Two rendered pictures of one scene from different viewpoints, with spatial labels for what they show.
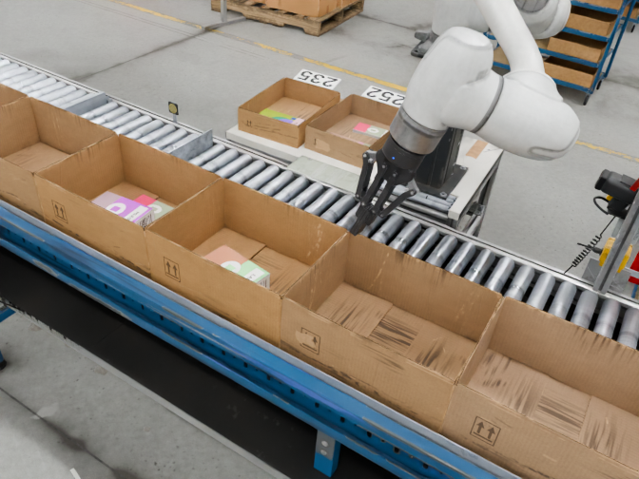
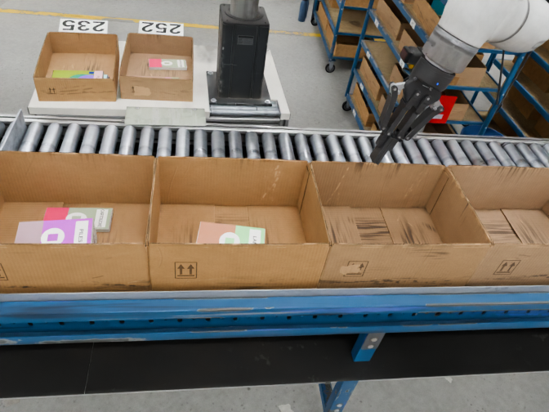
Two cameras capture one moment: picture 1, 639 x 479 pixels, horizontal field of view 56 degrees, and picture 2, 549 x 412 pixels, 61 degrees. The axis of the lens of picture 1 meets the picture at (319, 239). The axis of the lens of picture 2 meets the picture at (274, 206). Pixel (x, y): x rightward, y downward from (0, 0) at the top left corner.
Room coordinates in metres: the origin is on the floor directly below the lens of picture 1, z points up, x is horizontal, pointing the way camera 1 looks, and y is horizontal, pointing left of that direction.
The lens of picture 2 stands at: (0.48, 0.64, 1.79)
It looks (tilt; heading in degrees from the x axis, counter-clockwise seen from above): 43 degrees down; 318
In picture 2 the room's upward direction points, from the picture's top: 10 degrees clockwise
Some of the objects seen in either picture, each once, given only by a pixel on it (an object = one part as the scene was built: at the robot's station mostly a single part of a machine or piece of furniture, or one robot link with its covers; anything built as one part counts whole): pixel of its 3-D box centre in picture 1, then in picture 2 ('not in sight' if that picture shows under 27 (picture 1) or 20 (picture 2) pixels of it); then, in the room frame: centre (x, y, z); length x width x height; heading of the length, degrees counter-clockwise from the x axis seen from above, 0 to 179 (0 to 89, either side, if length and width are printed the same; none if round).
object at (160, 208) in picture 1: (154, 211); (78, 220); (1.38, 0.48, 0.89); 0.16 x 0.07 x 0.02; 62
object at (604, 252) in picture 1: (602, 249); not in sight; (1.46, -0.86, 0.84); 0.15 x 0.09 x 0.07; 61
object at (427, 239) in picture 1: (401, 271); (292, 177); (1.41, -0.26, 0.72); 0.52 x 0.05 x 0.05; 151
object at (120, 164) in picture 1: (133, 201); (66, 221); (1.32, 0.51, 0.96); 0.39 x 0.29 x 0.17; 61
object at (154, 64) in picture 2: (373, 132); (167, 64); (2.25, -0.18, 0.76); 0.16 x 0.07 x 0.02; 67
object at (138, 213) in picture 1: (118, 220); (57, 247); (1.29, 0.55, 0.92); 0.16 x 0.11 x 0.07; 67
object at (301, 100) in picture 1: (290, 110); (80, 65); (2.30, 0.17, 0.80); 0.38 x 0.28 x 0.10; 156
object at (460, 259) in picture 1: (440, 288); (327, 178); (1.35, -0.38, 0.72); 0.52 x 0.05 x 0.05; 151
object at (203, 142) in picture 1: (171, 162); (4, 160); (1.86, 0.56, 0.76); 0.46 x 0.01 x 0.09; 151
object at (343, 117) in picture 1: (358, 129); (158, 65); (2.19, -0.12, 0.80); 0.38 x 0.28 x 0.10; 152
